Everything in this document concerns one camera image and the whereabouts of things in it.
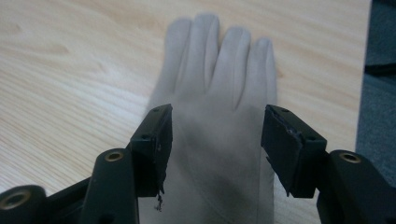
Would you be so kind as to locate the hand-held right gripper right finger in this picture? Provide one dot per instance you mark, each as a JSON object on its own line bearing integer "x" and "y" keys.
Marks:
{"x": 291, "y": 149}

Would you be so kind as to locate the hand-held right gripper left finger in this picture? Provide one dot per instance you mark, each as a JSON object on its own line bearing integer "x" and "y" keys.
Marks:
{"x": 152, "y": 149}

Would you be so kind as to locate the beige glove with dark button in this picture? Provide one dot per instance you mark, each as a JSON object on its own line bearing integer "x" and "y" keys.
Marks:
{"x": 214, "y": 109}

